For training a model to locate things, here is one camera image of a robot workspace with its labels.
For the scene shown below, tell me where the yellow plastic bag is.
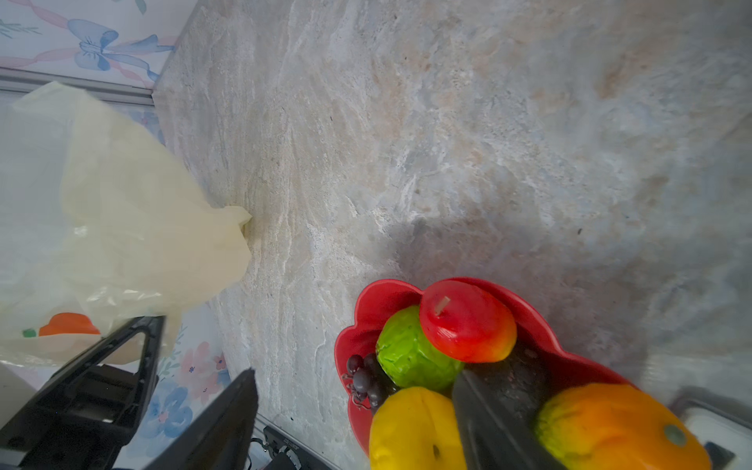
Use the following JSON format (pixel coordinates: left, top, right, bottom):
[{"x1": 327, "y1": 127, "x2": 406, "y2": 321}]
[{"x1": 1, "y1": 82, "x2": 251, "y2": 367}]

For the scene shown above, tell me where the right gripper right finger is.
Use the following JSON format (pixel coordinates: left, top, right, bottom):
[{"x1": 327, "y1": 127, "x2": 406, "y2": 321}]
[{"x1": 452, "y1": 370, "x2": 563, "y2": 470}]

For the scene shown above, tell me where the purple grape bunch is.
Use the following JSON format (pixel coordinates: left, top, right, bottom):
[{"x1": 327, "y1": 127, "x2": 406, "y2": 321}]
[{"x1": 342, "y1": 352, "x2": 399, "y2": 413}]

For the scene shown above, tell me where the red flower-shaped bowl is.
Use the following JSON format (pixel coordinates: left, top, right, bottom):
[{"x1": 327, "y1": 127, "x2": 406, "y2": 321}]
[{"x1": 333, "y1": 277, "x2": 638, "y2": 458}]

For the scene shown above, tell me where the white calculator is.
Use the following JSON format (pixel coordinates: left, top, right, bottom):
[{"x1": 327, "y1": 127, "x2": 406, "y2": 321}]
[{"x1": 670, "y1": 387, "x2": 751, "y2": 470}]

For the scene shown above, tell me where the dark avocado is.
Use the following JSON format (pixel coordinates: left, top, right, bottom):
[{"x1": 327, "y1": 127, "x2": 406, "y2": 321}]
[{"x1": 465, "y1": 344, "x2": 552, "y2": 425}]

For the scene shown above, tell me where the red apple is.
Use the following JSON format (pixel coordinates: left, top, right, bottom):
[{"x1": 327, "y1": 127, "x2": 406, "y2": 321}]
[{"x1": 419, "y1": 280, "x2": 517, "y2": 363}]

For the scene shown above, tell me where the yellow lemon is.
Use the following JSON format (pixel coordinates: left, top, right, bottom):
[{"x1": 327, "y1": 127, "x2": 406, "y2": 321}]
[{"x1": 369, "y1": 387, "x2": 467, "y2": 469}]

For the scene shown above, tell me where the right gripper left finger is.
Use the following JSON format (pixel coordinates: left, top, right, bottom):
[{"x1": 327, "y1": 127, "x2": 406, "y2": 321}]
[{"x1": 148, "y1": 368, "x2": 259, "y2": 470}]

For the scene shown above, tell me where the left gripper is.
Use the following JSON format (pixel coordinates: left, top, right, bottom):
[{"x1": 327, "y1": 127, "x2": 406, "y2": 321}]
[{"x1": 1, "y1": 316, "x2": 166, "y2": 469}]

